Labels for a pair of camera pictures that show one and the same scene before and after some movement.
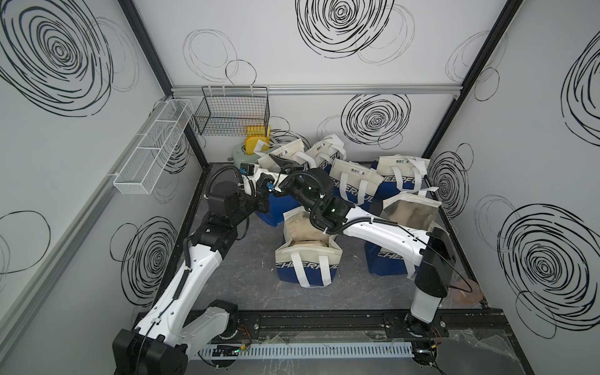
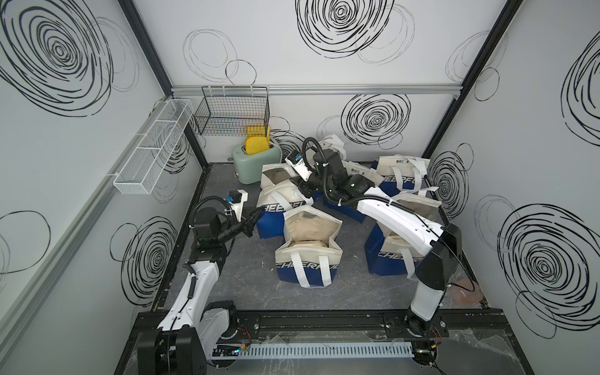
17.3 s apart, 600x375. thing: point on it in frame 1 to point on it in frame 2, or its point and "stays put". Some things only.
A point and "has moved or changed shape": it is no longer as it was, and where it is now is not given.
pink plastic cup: (465, 291) stays put
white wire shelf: (141, 172) stays put
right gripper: (295, 174) to (301, 185)
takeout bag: (305, 255) stays put
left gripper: (262, 195) to (247, 223)
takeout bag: (276, 205) has moved or changed shape
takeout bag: (414, 209) stays put
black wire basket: (228, 110) stays put
